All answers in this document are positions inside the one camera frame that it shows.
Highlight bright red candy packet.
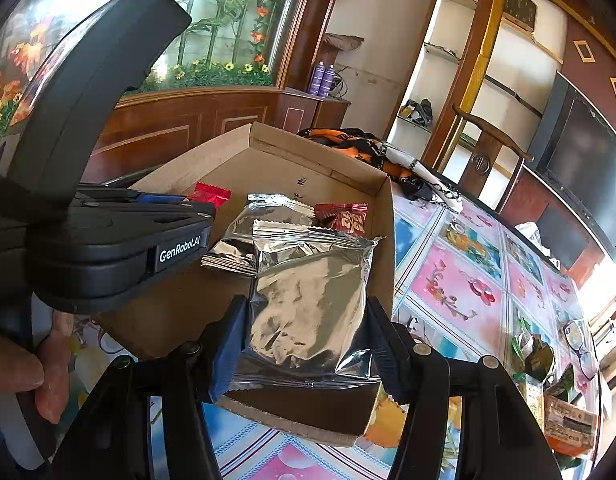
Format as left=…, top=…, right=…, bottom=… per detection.
left=189, top=181, right=232, bottom=209

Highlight silver foil snack packet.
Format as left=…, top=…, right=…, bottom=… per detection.
left=201, top=194, right=314, bottom=278

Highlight dark red snack packet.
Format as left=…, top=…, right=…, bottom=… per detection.
left=314, top=203, right=369, bottom=236

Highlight orange cracker packet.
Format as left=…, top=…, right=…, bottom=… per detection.
left=544, top=396, right=598, bottom=457

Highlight left human hand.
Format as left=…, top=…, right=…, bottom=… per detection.
left=0, top=311, right=74, bottom=425

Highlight dark green snack packet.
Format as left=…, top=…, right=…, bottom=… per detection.
left=512, top=330, right=556, bottom=384

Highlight black rimmed eyeglasses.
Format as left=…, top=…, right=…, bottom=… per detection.
left=562, top=320, right=598, bottom=380

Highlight shallow cardboard box tray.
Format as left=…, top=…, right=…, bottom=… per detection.
left=99, top=122, right=396, bottom=446

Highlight colourful patterned tablecloth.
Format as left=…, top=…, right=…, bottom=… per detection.
left=77, top=172, right=582, bottom=479

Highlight white plastic bag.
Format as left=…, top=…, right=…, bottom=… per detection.
left=515, top=221, right=560, bottom=270

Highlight purple spray can left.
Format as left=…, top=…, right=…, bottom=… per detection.
left=308, top=62, right=326, bottom=96

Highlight purple spray can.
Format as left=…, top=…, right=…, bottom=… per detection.
left=308, top=62, right=326, bottom=96
left=317, top=65, right=336, bottom=98

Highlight purple spray can right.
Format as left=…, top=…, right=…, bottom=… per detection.
left=317, top=65, right=336, bottom=98

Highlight orange black patterned cloth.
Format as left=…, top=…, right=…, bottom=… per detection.
left=298, top=128, right=463, bottom=214

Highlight black flat screen television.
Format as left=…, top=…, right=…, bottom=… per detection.
left=527, top=73, right=616, bottom=261

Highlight dark wooden chair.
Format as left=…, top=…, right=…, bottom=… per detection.
left=452, top=103, right=534, bottom=211

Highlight black shoes on shelf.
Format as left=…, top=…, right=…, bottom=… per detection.
left=399, top=99, right=434, bottom=128

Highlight wall clock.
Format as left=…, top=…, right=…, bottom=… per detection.
left=503, top=0, right=536, bottom=32

